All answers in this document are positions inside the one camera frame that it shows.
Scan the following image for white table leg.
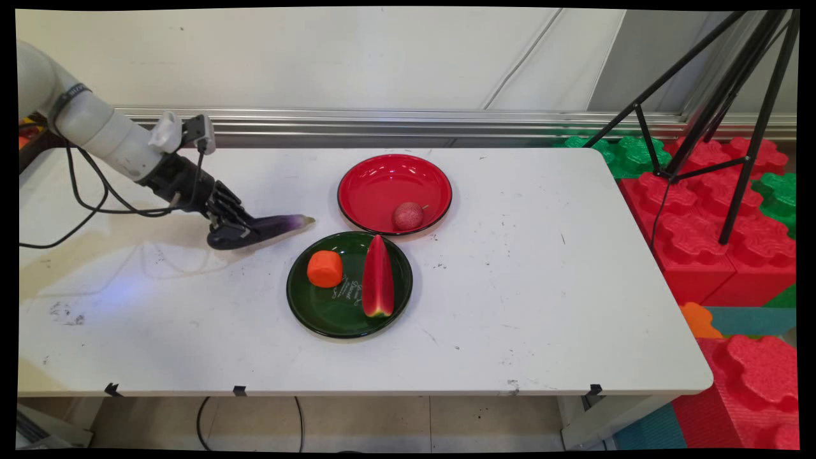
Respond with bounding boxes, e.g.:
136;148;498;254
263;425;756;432
560;395;678;451

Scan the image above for black tripod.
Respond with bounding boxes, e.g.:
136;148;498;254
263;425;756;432
583;10;801;246

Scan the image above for silver metal wall rail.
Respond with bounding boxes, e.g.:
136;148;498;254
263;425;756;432
115;108;798;142

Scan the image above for orange foam block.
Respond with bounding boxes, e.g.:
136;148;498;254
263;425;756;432
678;302;725;340

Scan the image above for black cable under table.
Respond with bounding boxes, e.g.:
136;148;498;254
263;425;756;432
195;397;215;451

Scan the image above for red plate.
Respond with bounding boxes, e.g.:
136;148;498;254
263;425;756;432
336;154;453;237

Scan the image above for teal foam floor mat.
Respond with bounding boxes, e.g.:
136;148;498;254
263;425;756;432
703;306;798;339

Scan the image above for red toy watermelon slice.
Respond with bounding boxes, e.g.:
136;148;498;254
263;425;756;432
361;234;395;318

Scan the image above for purple toy eggplant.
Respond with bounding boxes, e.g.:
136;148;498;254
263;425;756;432
242;214;316;248

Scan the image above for dark green plate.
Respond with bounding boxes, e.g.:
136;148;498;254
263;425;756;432
286;231;414;339

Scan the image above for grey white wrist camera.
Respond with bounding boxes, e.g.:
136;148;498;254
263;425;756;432
148;112;217;156

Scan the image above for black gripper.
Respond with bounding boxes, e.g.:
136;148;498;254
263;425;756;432
136;152;257;251

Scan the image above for green foam block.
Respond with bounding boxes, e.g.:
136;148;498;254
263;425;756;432
553;134;671;180
751;171;798;240

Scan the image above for large red foam block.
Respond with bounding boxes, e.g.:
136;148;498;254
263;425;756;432
663;135;790;178
671;335;801;451
701;214;798;308
618;171;738;307

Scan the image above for brown wicker basket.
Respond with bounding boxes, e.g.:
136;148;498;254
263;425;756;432
18;115;52;173

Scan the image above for orange toy carrot chunk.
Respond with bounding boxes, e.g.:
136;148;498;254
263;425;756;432
307;250;344;289

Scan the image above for red toy lychee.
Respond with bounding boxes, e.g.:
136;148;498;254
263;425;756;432
392;201;425;231

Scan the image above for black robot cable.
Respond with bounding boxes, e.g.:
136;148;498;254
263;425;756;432
19;127;208;249

